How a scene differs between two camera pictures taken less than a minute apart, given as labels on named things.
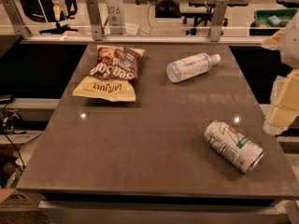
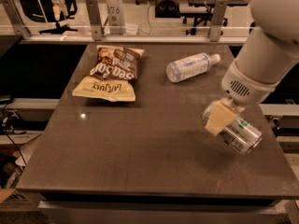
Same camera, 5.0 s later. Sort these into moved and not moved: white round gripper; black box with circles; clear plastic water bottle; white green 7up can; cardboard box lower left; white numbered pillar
Moved: white green 7up can; white round gripper
Not moved: white numbered pillar; black box with circles; clear plastic water bottle; cardboard box lower left
